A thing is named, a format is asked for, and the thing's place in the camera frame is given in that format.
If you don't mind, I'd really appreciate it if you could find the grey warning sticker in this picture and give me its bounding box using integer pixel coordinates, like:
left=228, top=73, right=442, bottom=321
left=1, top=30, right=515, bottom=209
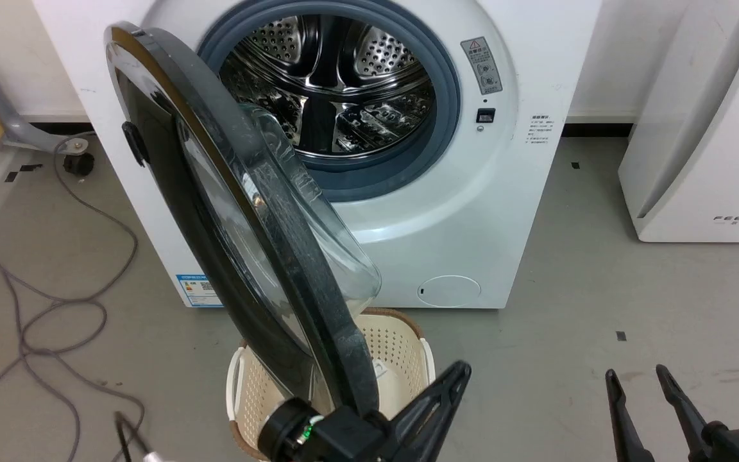
left=460, top=37, right=504, bottom=96

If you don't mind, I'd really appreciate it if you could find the perforated steel washer drum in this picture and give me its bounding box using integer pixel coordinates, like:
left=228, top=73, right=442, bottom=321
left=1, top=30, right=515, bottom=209
left=219, top=14, right=437, bottom=158

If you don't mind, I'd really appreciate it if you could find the white front-load washing machine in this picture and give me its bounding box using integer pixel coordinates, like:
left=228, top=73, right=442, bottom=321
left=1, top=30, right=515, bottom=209
left=31, top=0, right=603, bottom=310

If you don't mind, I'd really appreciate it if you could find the round black glass washer door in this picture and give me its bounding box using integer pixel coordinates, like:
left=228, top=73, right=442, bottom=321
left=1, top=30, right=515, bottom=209
left=104, top=22, right=383, bottom=419

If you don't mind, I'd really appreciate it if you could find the round white filter cover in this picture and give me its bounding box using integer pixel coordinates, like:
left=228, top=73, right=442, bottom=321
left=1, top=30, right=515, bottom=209
left=418, top=275, right=482, bottom=307

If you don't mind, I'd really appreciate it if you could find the white air purifier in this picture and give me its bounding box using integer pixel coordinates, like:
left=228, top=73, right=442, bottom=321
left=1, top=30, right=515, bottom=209
left=618, top=0, right=739, bottom=243

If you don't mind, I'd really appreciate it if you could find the long grey floor cable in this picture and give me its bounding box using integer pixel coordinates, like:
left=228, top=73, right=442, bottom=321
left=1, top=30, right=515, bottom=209
left=0, top=135, right=147, bottom=462

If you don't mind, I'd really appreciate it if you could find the blue energy label sticker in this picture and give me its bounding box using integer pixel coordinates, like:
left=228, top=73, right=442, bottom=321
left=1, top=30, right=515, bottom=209
left=175, top=274, right=224, bottom=308

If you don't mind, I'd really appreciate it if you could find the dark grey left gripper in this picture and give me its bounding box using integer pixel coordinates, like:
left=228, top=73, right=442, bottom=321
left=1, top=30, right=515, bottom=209
left=259, top=360, right=473, bottom=462

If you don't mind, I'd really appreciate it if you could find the small printed text sticker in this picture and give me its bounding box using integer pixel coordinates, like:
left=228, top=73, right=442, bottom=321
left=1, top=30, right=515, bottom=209
left=527, top=115, right=559, bottom=147

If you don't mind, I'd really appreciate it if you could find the grey rubber door gasket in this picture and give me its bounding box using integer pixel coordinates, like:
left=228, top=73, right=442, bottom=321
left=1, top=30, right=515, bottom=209
left=198, top=0, right=462, bottom=203

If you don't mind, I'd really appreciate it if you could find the cream perforated laundry basket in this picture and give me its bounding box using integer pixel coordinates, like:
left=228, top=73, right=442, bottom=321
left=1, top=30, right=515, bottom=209
left=226, top=308, right=437, bottom=462

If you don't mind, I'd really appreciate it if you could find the black caster wheel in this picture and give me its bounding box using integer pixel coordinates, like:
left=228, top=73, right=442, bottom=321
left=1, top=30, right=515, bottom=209
left=64, top=153, right=96, bottom=178

